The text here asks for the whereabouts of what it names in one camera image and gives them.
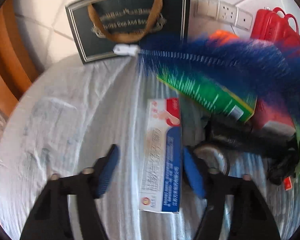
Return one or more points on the red box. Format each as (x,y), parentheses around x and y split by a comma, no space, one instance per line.
(267,112)

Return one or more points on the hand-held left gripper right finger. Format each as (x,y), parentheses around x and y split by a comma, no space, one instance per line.
(193,172)

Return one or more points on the red bear-face carry case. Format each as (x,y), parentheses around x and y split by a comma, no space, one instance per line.
(272,27)

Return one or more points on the green printed carton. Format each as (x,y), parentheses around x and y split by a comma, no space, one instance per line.
(215,97)

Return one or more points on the white wall power socket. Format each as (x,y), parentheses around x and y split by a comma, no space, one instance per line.
(227,12)

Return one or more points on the white wall outlet plate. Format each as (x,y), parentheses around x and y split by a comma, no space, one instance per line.
(244,19)

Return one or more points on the wooden wall frame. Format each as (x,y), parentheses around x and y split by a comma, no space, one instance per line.
(5,55)

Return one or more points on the red tag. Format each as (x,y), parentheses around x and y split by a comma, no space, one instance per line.
(287,183)

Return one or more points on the round silver-rimmed object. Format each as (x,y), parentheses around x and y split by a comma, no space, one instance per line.
(216,151)

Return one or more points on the black gift box gold ribbon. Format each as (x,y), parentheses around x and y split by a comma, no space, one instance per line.
(170,17)

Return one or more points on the black elongated object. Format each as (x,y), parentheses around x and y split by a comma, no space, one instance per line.
(230,132)

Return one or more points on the long white blue medicine box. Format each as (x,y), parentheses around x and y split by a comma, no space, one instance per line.
(157,155)

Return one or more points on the blue bristle brush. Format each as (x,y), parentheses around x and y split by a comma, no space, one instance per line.
(240,55)

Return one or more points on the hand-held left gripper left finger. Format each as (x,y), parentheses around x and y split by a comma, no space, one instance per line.
(107,172)

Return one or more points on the white wall light switch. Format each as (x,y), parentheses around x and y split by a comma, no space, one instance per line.
(206,6)

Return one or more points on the striped cloth covered desktop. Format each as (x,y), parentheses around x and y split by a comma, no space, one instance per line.
(65,120)

